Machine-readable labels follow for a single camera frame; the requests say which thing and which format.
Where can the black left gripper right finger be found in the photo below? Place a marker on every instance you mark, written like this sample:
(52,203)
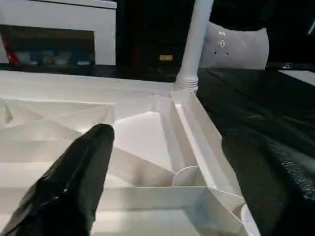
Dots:
(280,191)

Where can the white plastic table top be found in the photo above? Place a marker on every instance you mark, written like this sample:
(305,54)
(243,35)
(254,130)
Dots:
(147,137)

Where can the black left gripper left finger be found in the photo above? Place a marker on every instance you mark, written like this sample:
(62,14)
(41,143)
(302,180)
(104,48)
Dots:
(69,191)

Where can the black cabinet with gold label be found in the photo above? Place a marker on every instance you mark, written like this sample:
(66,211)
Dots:
(147,34)

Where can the white cabinet with glass doors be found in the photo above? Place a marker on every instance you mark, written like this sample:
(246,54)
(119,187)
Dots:
(59,17)

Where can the flat white board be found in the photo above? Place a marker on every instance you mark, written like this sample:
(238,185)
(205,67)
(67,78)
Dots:
(302,77)

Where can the white plastic table leg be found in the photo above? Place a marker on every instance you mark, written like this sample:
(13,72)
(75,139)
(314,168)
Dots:
(194,44)

